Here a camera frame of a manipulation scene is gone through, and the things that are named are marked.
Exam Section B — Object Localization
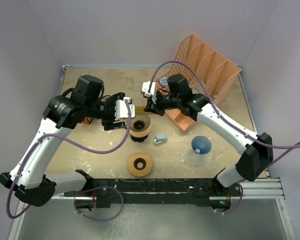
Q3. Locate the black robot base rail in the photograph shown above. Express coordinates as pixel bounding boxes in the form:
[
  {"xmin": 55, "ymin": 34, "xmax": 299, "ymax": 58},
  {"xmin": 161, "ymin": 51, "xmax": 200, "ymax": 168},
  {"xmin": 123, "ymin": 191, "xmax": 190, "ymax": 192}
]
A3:
[{"xmin": 64, "ymin": 178, "xmax": 242, "ymax": 209}]

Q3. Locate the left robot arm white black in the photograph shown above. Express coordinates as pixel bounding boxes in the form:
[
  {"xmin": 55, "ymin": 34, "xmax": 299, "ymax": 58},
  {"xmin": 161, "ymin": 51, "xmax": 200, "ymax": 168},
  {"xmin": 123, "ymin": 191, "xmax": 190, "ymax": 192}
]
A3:
[{"xmin": 0, "ymin": 75, "xmax": 135, "ymax": 207}]

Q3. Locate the small blue stapler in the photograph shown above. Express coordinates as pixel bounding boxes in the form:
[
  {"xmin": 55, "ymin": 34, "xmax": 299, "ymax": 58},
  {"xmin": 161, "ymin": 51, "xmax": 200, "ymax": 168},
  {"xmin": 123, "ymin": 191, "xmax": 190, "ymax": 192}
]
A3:
[{"xmin": 154, "ymin": 135, "xmax": 168, "ymax": 144}]

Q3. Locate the peach plastic desk organizer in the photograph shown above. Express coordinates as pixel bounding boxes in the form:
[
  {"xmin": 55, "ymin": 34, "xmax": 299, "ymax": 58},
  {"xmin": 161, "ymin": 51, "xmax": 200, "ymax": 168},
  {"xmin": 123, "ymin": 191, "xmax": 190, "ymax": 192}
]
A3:
[{"xmin": 154, "ymin": 34, "xmax": 242, "ymax": 134}]

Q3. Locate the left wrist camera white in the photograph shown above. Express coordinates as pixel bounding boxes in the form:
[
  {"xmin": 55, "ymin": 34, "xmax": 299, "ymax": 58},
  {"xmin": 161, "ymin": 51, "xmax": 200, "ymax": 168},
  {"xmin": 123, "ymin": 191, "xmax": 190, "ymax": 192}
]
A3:
[{"xmin": 114, "ymin": 97, "xmax": 136, "ymax": 121}]

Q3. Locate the grey ribbed glass dripper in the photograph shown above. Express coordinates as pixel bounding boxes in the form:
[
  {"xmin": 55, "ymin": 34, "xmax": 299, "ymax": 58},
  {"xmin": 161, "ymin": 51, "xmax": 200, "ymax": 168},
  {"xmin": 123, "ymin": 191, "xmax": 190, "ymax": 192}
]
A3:
[{"xmin": 130, "ymin": 115, "xmax": 151, "ymax": 132}]

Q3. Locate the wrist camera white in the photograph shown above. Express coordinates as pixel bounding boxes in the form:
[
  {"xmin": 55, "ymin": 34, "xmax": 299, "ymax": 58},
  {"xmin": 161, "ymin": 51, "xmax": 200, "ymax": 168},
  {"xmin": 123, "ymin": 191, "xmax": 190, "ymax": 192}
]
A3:
[
  {"xmin": 114, "ymin": 97, "xmax": 136, "ymax": 121},
  {"xmin": 141, "ymin": 81, "xmax": 158, "ymax": 104}
]

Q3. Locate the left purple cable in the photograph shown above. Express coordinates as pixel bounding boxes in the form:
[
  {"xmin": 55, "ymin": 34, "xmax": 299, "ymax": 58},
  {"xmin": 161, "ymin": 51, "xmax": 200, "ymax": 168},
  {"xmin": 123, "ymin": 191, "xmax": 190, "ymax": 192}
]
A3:
[{"xmin": 6, "ymin": 98, "xmax": 133, "ymax": 222}]

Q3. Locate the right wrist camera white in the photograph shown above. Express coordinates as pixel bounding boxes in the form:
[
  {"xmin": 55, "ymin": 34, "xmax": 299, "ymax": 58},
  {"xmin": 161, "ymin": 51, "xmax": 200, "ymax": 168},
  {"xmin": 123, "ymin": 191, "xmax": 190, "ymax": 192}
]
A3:
[{"xmin": 141, "ymin": 81, "xmax": 158, "ymax": 104}]

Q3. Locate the aluminium frame rail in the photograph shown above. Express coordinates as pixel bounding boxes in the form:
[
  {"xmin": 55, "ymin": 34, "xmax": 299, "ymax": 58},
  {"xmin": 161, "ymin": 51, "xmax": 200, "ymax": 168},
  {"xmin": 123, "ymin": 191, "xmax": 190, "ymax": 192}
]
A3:
[{"xmin": 7, "ymin": 65, "xmax": 296, "ymax": 240}]

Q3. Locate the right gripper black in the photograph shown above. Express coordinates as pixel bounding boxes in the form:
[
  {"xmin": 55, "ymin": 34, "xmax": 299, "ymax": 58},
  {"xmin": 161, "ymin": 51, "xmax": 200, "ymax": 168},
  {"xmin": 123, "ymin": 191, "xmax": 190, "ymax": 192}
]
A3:
[{"xmin": 144, "ymin": 90, "xmax": 181, "ymax": 117}]

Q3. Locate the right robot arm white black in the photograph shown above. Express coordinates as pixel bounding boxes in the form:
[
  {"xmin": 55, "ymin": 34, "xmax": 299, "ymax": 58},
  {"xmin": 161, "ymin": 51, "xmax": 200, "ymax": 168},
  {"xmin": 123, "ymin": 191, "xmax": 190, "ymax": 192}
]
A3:
[{"xmin": 141, "ymin": 74, "xmax": 273, "ymax": 196}]

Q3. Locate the wooden ring dripper stand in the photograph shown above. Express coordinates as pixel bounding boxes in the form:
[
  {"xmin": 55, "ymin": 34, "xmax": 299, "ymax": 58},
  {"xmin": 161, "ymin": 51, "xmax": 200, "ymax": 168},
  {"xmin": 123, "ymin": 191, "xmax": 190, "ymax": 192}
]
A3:
[{"xmin": 129, "ymin": 124, "xmax": 152, "ymax": 139}]

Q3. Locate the blue ribbed dripper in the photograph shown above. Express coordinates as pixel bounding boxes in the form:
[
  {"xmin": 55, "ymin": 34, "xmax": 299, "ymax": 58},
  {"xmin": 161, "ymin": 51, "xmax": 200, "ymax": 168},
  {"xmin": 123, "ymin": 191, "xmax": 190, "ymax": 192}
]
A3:
[{"xmin": 191, "ymin": 135, "xmax": 212, "ymax": 155}]

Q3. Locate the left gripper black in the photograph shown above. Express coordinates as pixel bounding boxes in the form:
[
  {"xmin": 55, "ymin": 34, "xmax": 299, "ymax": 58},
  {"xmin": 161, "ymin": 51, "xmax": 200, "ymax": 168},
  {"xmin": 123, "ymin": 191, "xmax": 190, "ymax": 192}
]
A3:
[{"xmin": 85, "ymin": 93, "xmax": 126, "ymax": 129}]

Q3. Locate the brown paper coffee filter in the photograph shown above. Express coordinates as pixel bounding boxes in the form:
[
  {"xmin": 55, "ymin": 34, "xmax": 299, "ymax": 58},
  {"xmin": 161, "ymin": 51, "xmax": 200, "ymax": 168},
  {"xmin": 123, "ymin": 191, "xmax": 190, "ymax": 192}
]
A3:
[{"xmin": 135, "ymin": 106, "xmax": 151, "ymax": 115}]

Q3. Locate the orange coffee filter bag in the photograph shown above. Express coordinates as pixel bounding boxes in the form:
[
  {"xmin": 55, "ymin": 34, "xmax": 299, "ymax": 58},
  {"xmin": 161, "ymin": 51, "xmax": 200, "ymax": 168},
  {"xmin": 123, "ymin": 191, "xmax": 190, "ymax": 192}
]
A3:
[{"xmin": 82, "ymin": 117, "xmax": 93, "ymax": 125}]

